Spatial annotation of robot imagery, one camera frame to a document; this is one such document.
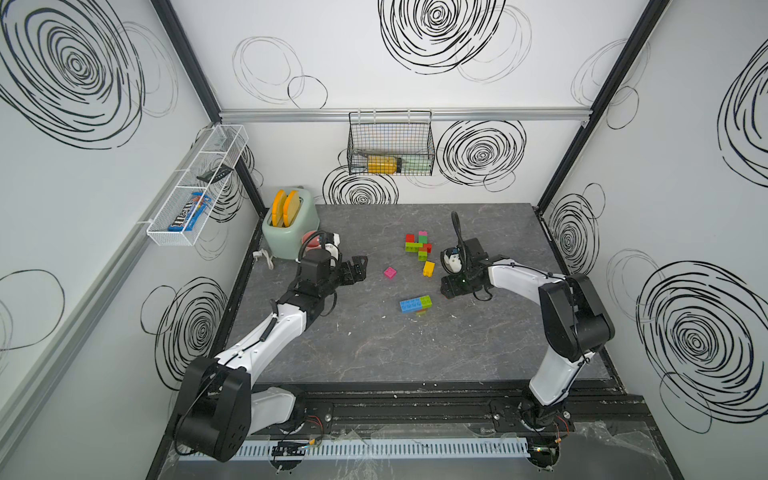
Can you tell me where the yellow tall lego brick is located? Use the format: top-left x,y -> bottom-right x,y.
423,261 -> 435,278

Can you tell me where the lime long lego brick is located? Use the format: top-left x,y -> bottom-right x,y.
405,242 -> 424,252

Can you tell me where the blue long lego brick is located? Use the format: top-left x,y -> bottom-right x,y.
399,298 -> 423,313

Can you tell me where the lime small lego brick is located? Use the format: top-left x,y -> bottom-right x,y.
419,295 -> 432,310

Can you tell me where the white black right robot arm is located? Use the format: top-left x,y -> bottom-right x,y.
440,238 -> 615,429

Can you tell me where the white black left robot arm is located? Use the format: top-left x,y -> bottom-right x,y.
166,249 -> 368,462

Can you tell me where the pink plastic cup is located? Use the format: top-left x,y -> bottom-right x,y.
302,231 -> 322,249

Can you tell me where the mint green toaster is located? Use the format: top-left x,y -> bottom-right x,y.
262,189 -> 320,260

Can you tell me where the right toy bread slice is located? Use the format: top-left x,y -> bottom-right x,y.
282,190 -> 301,227

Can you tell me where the toy bread slice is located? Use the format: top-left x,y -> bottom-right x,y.
282,190 -> 301,227
271,189 -> 287,227

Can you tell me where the left toy bread slice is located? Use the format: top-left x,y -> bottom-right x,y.
271,189 -> 287,227

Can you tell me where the yellow box in basket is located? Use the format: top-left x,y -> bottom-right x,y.
367,155 -> 401,175

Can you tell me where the light green box in basket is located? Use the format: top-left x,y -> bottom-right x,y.
400,154 -> 433,176

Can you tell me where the blue snack packet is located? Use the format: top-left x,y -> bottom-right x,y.
167,192 -> 210,232

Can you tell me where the black remote on shelf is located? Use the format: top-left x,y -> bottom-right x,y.
196,164 -> 233,184

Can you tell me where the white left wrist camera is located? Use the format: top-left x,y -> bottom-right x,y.
320,232 -> 340,255

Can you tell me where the black wire wall basket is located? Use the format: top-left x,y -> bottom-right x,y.
346,110 -> 436,175

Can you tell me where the white wire wall shelf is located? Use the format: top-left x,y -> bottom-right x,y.
146,124 -> 248,247

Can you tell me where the white slotted cable duct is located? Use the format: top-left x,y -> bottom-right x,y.
232,437 -> 530,461

